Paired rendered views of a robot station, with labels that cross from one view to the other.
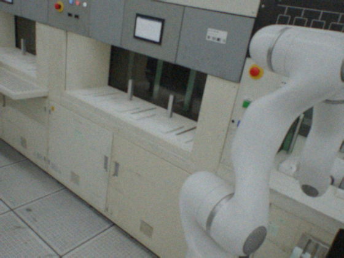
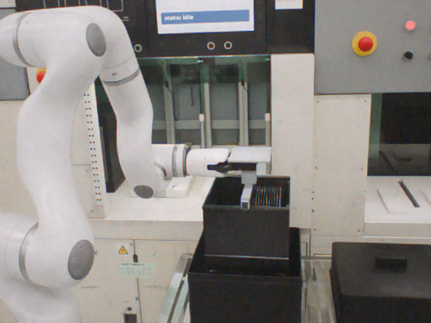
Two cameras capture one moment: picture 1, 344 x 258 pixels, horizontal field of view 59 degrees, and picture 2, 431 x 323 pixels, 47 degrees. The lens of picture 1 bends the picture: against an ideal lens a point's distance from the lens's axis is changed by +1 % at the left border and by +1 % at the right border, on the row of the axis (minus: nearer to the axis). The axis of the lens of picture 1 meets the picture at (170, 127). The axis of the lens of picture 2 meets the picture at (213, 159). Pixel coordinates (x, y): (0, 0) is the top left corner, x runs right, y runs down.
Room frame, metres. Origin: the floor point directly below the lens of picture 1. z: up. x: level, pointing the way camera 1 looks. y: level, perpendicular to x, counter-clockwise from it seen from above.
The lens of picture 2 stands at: (-0.30, -0.08, 1.56)
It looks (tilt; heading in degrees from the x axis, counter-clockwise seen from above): 18 degrees down; 333
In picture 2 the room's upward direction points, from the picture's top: 2 degrees counter-clockwise
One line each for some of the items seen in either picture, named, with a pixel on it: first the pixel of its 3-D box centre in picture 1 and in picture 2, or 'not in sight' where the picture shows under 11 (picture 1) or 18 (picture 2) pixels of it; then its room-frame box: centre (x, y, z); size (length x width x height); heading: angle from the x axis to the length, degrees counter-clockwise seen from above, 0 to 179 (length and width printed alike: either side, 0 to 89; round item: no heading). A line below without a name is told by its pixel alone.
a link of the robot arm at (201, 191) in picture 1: (207, 222); (29, 274); (0.63, -0.14, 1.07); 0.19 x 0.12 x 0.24; 37
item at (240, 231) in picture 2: not in sight; (249, 211); (0.71, -0.68, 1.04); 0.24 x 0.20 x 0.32; 144
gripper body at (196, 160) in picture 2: not in sight; (205, 161); (0.78, -0.60, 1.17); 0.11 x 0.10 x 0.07; 54
